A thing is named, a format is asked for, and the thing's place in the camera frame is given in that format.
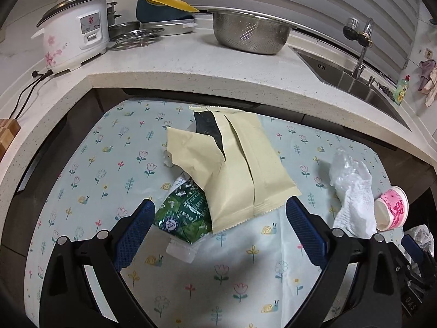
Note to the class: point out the dark scouring pad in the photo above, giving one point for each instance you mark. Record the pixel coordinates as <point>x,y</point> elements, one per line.
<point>385,89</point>

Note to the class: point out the white rice cooker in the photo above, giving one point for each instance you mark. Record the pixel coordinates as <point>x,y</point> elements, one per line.
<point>71,34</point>

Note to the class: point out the round steel pan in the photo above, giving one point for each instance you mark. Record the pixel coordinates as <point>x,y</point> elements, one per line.
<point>124,29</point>

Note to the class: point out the chrome faucet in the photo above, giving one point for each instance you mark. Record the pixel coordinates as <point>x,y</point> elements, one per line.
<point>362,51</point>

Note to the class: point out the stacked steel pots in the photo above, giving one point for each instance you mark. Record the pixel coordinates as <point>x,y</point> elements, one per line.
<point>113,13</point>

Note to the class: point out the dark blue basin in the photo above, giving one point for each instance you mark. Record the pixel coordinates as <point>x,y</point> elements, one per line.
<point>153,13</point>

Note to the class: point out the wall hook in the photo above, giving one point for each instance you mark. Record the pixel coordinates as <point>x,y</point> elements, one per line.
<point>427,53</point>

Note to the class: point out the large beige packet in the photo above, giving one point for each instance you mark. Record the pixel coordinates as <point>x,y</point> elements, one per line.
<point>256,177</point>

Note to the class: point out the rectangular steel tray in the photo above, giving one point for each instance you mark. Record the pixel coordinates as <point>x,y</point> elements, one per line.
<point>167,27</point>

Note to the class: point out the purple hanging cloth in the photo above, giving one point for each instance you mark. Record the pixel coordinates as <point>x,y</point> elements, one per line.
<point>426,70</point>

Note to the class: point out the green packet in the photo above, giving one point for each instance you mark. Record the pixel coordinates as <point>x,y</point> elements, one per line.
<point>181,211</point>

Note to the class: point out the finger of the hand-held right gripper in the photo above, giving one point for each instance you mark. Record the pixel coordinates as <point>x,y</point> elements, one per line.
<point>413,249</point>

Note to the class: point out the beige hanging cloth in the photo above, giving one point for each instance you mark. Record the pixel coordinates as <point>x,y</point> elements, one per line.
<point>432,92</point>

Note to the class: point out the white tissue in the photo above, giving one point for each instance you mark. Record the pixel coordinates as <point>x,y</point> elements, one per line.
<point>423,237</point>

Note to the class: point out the floral tablecloth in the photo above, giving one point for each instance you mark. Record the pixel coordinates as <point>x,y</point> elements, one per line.
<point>102,164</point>

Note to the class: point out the yellow basin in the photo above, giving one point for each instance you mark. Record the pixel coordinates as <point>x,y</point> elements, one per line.
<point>167,4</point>

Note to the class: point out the wooden cutting board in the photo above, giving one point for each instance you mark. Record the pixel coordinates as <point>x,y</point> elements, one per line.
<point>8,136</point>

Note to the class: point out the pink paper cup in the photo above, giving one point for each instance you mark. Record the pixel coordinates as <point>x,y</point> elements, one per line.
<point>392,208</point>

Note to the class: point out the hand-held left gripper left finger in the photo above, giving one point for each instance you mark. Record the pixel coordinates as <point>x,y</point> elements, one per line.
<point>135,232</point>

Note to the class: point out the chrome sink knob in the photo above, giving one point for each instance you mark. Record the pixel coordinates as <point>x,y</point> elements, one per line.
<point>371,81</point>

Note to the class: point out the white paper towel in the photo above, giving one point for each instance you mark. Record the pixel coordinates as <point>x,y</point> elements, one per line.
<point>356,208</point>

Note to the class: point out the steel steamer rack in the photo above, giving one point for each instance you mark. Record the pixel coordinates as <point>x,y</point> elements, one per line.
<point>136,39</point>

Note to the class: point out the stainless steel sink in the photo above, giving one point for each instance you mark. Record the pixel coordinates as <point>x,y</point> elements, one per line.
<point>344,78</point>

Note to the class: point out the green dish soap bottle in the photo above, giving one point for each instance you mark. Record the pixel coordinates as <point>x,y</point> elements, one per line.
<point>402,90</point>

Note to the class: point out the steel colander bowl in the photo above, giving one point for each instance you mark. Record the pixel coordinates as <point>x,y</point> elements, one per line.
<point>249,34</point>

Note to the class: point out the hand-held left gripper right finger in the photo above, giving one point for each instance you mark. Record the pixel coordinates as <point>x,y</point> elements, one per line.
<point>307,232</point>

